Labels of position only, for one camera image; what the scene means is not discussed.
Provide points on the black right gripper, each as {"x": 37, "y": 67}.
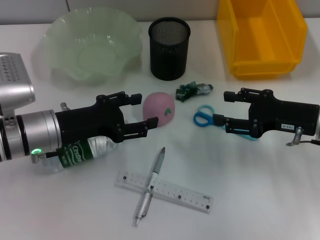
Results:
{"x": 287, "y": 115}

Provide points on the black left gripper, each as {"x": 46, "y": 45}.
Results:
{"x": 85, "y": 122}

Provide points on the pink toy peach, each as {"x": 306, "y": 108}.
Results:
{"x": 157, "y": 107}

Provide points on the blue scissors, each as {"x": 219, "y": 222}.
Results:
{"x": 202, "y": 120}

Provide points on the green plastic wrapper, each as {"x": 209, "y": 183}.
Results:
{"x": 187, "y": 91}

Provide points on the clear green-label water bottle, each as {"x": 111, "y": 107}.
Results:
{"x": 75, "y": 157}

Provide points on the transparent plastic ruler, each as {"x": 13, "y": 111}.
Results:
{"x": 175, "y": 191}

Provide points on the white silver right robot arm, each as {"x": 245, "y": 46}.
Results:
{"x": 318, "y": 130}

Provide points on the silver ballpoint pen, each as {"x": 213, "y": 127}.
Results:
{"x": 157, "y": 165}

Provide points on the black mesh pen holder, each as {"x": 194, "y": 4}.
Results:
{"x": 168, "y": 60}

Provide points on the pale green wavy fruit bowl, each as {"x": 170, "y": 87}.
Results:
{"x": 87, "y": 50}

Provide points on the yellow plastic bin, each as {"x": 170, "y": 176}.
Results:
{"x": 262, "y": 50}

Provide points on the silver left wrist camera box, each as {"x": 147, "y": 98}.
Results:
{"x": 12, "y": 75}

